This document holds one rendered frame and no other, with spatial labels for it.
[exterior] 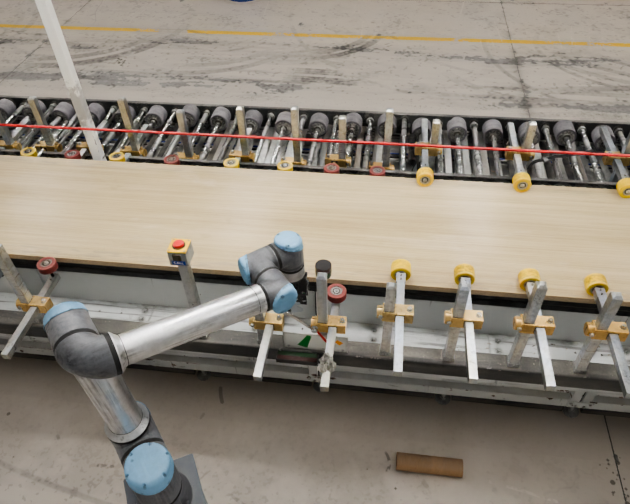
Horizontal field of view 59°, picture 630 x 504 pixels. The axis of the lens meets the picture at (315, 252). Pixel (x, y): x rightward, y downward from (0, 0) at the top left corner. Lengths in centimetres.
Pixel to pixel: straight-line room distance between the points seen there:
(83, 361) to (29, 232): 140
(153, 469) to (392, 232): 135
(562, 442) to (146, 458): 198
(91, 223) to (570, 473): 250
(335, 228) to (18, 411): 192
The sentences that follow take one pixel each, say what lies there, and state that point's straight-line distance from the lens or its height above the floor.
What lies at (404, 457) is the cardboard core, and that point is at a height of 8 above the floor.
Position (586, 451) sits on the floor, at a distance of 312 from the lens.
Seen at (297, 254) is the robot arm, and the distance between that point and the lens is 179.
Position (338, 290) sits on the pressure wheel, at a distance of 225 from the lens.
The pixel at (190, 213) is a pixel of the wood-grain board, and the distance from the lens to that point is 269.
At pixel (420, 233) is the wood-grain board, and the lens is 252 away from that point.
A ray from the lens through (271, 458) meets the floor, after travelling 288.
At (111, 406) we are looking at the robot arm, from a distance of 189.
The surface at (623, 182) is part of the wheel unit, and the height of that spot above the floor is 97.
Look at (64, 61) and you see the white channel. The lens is 299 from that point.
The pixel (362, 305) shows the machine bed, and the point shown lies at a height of 74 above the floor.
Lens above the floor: 259
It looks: 44 degrees down
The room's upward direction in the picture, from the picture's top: 2 degrees counter-clockwise
